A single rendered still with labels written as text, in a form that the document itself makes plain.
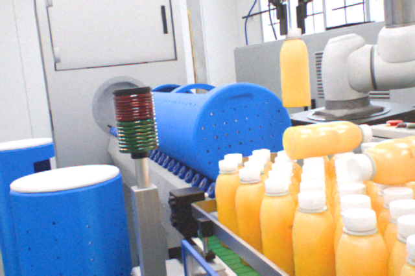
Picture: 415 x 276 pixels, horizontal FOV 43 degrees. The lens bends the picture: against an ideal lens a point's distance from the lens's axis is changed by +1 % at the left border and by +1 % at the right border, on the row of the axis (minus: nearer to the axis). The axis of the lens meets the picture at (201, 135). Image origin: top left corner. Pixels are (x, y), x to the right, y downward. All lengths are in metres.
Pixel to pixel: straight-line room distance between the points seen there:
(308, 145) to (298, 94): 0.22
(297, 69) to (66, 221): 0.65
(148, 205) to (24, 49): 5.56
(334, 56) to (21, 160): 1.34
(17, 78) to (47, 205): 5.05
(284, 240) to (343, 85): 1.06
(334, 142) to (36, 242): 0.75
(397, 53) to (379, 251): 1.21
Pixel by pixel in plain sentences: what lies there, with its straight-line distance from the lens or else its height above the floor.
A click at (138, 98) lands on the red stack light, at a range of 0.80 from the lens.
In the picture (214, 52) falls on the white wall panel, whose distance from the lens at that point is 6.97.
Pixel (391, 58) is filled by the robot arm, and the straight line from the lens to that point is 1.82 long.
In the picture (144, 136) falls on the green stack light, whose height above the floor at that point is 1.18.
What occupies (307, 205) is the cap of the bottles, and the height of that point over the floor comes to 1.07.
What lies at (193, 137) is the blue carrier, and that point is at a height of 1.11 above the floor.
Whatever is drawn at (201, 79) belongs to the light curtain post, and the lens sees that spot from 2.79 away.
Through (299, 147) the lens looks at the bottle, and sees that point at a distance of 1.03.
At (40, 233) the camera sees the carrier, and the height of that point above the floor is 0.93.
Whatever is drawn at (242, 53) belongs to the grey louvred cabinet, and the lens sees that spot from 4.43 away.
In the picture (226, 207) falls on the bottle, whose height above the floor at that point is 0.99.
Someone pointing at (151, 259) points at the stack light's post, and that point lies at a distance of 0.86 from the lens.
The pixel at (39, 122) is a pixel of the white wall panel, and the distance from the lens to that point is 6.34.
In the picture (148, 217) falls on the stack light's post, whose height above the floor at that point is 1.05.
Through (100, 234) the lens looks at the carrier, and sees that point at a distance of 1.34.
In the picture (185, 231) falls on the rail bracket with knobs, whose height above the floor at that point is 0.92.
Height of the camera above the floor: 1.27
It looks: 7 degrees down
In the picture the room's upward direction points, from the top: 6 degrees counter-clockwise
